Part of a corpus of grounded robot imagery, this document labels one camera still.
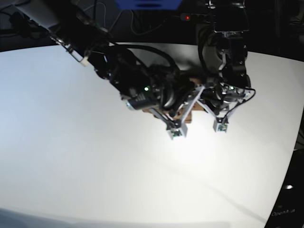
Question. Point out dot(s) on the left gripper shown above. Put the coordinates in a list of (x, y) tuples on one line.
[(219, 97)]

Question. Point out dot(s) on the brown T-shirt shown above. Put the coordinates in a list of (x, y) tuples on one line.
[(184, 77)]

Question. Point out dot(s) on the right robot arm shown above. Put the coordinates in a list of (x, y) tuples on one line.
[(144, 76)]

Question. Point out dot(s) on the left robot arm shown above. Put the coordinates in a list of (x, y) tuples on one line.
[(231, 83)]

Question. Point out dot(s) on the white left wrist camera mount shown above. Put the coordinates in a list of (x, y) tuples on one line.
[(221, 120)]

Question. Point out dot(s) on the blue plastic box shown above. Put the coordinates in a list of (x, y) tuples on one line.
[(148, 4)]

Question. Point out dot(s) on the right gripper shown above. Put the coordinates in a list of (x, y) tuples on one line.
[(166, 96)]

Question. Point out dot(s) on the black power strip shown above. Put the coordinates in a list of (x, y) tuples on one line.
[(200, 18)]

